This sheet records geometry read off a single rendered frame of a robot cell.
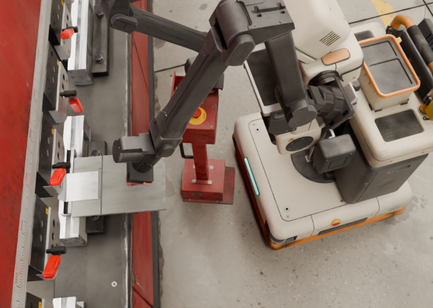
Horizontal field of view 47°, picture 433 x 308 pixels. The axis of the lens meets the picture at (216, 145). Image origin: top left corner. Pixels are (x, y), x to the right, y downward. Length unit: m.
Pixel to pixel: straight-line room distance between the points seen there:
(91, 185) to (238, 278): 1.10
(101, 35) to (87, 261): 0.80
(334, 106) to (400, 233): 1.34
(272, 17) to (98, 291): 0.93
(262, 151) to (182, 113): 1.19
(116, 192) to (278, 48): 0.67
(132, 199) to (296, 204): 0.95
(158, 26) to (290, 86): 0.48
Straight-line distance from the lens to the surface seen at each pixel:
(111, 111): 1.70
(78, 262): 1.53
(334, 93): 1.29
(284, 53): 1.02
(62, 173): 1.16
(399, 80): 1.77
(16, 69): 1.07
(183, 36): 1.49
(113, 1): 1.34
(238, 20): 0.91
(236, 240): 2.39
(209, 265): 2.36
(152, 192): 1.41
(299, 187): 2.19
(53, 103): 1.27
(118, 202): 1.42
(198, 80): 1.00
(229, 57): 0.91
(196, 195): 2.39
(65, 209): 1.46
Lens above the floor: 2.31
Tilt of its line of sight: 64 degrees down
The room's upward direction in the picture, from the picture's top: 2 degrees counter-clockwise
